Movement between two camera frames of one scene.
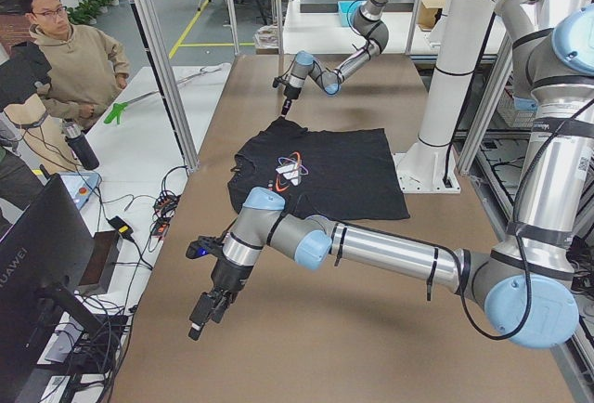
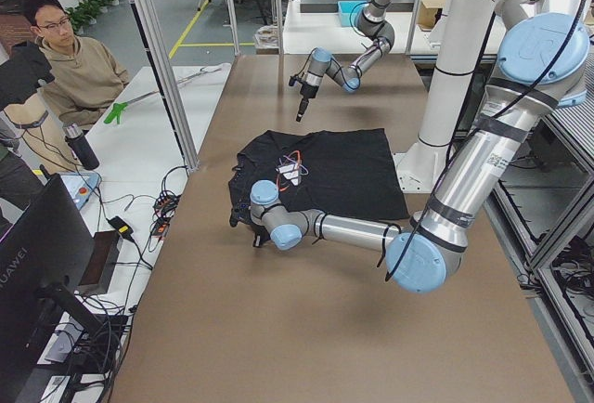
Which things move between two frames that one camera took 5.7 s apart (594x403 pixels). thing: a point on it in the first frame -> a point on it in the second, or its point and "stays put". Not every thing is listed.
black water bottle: x=80 y=145 stays put
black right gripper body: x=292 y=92 -> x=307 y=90
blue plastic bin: x=343 y=7 stays put
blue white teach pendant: x=81 y=185 stays put
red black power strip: x=164 y=207 stays put
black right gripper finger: x=286 y=106 -> x=302 y=109
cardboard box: x=431 y=10 stays put
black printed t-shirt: x=343 y=174 stays put
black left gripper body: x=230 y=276 -> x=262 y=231
